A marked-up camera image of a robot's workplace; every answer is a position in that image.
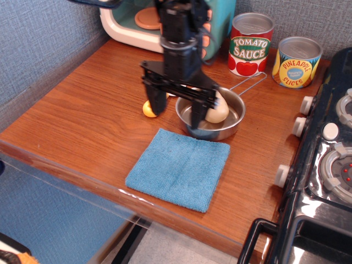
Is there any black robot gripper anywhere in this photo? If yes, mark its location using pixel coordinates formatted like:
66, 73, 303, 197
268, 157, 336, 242
141, 38, 219, 129

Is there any blue towel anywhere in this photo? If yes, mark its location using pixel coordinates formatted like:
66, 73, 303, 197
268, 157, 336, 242
125, 129, 230, 213

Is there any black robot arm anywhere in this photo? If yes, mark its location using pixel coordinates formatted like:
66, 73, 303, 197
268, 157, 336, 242
141, 1, 219, 129

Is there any beige toy potato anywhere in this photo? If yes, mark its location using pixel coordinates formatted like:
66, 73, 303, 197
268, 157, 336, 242
202, 91, 229, 124

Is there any small steel saucepan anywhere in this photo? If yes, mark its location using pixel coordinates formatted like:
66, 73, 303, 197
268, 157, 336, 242
175, 72, 267, 141

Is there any orange microwave turntable plate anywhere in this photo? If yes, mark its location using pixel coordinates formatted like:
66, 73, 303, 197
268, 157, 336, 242
135, 7, 160, 30

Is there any teal toy microwave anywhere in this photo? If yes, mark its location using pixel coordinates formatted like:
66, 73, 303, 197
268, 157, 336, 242
100, 1, 236, 61

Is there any tomato sauce can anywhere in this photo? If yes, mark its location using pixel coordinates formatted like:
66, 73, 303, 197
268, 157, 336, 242
228, 12, 274, 77

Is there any pineapple slices can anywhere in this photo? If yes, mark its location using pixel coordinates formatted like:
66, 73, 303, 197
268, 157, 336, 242
272, 36, 323, 89

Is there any clear acrylic barrier panel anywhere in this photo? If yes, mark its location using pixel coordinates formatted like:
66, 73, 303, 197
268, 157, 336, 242
1, 140, 277, 257

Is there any black toy stove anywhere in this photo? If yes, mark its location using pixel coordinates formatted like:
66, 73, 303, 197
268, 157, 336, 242
238, 48, 351, 263

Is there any yellow handled toy knife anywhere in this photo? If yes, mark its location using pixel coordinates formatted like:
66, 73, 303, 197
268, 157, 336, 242
142, 93, 176, 118

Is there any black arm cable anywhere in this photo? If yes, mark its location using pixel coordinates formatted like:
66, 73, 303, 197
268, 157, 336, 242
192, 24, 218, 67

